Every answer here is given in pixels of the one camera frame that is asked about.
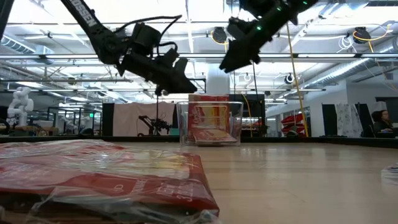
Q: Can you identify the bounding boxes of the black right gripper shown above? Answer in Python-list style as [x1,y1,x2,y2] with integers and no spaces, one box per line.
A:
[219,30,271,74]

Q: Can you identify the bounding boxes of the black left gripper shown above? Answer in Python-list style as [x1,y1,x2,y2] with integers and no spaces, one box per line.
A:
[116,46,198,94]

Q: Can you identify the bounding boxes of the long ceiling light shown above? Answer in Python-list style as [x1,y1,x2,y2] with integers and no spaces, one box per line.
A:
[261,53,398,59]
[0,53,231,60]

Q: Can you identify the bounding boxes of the clear plastic basket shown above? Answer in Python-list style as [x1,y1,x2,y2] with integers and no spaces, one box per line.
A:
[176,100,244,147]

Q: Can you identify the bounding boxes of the black cabinet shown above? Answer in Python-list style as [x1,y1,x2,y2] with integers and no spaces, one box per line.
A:
[228,94,267,138]

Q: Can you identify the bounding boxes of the white fabric partition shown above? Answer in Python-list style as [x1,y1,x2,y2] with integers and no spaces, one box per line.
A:
[112,101,177,137]

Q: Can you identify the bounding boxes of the black panel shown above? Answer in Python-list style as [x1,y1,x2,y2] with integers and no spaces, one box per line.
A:
[356,103,379,138]
[101,103,115,137]
[322,104,338,137]

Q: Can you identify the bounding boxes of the red storage bins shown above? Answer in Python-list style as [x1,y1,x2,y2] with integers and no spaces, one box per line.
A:
[281,113,307,136]

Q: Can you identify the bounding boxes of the patterned white fabric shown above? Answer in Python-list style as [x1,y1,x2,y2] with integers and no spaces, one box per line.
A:
[335,103,364,138]

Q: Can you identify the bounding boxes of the person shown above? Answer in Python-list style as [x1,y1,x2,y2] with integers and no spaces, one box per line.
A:
[371,110,397,138]

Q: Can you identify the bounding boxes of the dark window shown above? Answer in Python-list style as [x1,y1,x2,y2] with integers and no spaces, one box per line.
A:
[375,96,398,124]

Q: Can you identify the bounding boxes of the black ceiling cord reel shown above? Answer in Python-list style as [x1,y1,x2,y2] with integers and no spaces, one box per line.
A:
[213,27,228,44]
[353,27,371,44]

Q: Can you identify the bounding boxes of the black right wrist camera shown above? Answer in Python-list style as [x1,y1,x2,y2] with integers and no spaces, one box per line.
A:
[226,17,249,40]

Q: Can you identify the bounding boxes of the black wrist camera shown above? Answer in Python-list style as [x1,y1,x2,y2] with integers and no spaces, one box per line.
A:
[226,17,249,40]
[132,23,162,48]

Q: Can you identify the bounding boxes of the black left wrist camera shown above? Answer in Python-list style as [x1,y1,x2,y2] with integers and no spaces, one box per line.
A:
[132,23,162,48]

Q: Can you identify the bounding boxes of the yellow cable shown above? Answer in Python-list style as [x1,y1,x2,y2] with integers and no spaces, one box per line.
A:
[241,93,253,138]
[285,23,309,138]

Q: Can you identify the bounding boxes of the black left camera cable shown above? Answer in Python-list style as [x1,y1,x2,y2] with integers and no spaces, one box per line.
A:
[113,14,183,55]

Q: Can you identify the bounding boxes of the black aluminium table frame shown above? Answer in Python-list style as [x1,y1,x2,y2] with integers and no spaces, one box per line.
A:
[0,135,398,149]

